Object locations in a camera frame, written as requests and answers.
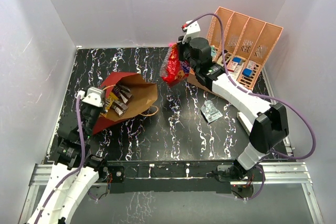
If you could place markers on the silver white snack packet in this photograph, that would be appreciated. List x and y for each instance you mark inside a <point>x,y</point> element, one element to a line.
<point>210,112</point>

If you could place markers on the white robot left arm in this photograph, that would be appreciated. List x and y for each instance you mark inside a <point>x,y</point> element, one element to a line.
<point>74,170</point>

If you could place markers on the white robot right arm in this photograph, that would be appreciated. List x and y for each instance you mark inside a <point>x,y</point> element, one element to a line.
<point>269,121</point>

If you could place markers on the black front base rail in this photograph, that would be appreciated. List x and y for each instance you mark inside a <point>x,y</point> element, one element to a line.
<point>176,176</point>

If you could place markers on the yellow candy packet back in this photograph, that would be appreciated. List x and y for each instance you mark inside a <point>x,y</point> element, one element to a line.
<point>109,102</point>

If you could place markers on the purple brown candy packet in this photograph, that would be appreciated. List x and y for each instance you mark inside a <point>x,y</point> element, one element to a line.
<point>119,107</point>

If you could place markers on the blue eraser block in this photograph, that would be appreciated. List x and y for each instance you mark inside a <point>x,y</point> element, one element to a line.
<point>238,60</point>

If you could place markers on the white cardboard box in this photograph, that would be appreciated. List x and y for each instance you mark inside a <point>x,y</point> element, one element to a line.
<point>246,124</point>

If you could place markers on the red large candy bag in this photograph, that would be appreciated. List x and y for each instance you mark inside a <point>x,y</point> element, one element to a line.
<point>173,70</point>

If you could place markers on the aluminium frame rail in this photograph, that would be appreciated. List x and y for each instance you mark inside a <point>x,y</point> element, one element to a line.
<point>288,170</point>

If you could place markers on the red brown paper bag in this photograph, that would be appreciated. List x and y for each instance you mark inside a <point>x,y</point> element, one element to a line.
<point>144,95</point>

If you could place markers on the blue small box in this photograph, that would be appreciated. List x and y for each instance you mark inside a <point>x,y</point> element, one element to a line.
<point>248,73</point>

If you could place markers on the pink desk organizer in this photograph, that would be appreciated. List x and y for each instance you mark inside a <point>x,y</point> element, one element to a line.
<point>246,37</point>

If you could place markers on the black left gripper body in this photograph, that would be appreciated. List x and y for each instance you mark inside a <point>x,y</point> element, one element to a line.
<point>91,116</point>

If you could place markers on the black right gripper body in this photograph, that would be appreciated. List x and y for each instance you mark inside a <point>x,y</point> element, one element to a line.
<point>184,52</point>

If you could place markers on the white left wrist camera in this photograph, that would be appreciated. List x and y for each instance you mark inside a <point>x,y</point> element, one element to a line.
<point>93,96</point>

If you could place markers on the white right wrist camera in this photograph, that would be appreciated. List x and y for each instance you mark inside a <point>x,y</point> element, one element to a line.
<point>191,29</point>

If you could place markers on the red white small box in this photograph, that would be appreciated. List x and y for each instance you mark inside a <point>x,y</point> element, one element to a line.
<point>231,67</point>

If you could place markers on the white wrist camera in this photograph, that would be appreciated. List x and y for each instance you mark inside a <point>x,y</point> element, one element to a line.
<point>93,96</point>
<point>191,29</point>

